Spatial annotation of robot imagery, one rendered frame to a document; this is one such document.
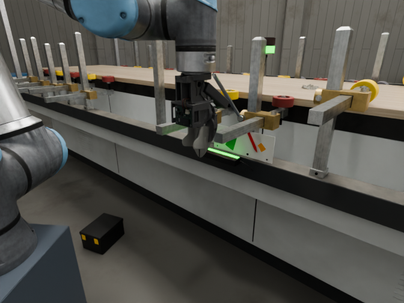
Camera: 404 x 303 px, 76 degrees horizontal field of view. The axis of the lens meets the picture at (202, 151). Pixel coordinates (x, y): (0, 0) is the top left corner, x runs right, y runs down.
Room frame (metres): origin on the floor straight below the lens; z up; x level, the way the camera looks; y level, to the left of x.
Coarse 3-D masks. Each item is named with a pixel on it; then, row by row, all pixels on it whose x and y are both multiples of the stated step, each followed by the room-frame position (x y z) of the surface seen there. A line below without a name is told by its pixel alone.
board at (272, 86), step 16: (128, 80) 1.72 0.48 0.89; (144, 80) 1.63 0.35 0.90; (208, 80) 1.63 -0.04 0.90; (224, 80) 1.63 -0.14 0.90; (240, 80) 1.63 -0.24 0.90; (272, 80) 1.63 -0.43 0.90; (288, 80) 1.63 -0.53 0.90; (304, 80) 1.63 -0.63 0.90; (320, 80) 1.63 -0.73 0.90; (240, 96) 1.17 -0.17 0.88; (272, 96) 1.07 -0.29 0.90; (304, 96) 1.04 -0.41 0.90; (384, 96) 1.04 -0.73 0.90; (400, 96) 1.04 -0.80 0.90; (352, 112) 0.87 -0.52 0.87; (368, 112) 0.84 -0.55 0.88; (384, 112) 0.81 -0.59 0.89; (400, 112) 0.79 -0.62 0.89
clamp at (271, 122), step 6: (240, 114) 0.92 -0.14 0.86; (246, 114) 0.90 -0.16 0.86; (252, 114) 0.88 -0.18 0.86; (258, 114) 0.87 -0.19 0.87; (264, 114) 0.86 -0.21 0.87; (270, 114) 0.86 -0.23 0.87; (264, 120) 0.85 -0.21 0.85; (270, 120) 0.84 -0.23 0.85; (276, 120) 0.85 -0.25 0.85; (264, 126) 0.85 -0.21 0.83; (270, 126) 0.84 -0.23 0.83; (276, 126) 0.85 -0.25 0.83
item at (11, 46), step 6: (0, 0) 2.56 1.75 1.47; (0, 6) 2.55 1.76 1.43; (0, 12) 2.56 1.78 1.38; (6, 12) 2.58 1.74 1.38; (6, 18) 2.57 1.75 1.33; (6, 24) 2.56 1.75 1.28; (6, 30) 2.55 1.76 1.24; (6, 36) 2.57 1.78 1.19; (12, 42) 2.57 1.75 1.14; (12, 48) 2.56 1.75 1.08; (12, 54) 2.55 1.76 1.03; (12, 60) 2.57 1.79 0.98; (18, 66) 2.57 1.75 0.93; (18, 72) 2.56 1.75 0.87
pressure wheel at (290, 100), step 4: (276, 96) 1.00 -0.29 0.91; (280, 96) 1.02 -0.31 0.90; (284, 96) 0.99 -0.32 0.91; (288, 96) 1.01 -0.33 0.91; (272, 100) 1.00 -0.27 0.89; (276, 100) 0.97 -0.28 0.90; (280, 100) 0.96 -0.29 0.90; (284, 100) 0.96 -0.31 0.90; (288, 100) 0.96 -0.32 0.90; (292, 100) 0.97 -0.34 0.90; (272, 104) 0.99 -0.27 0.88; (276, 104) 0.97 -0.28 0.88; (280, 104) 0.96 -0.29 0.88; (284, 104) 0.96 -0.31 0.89; (288, 104) 0.96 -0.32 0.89; (292, 104) 0.97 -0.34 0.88; (284, 108) 0.98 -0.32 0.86; (280, 120) 0.99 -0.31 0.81; (280, 124) 0.99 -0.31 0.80
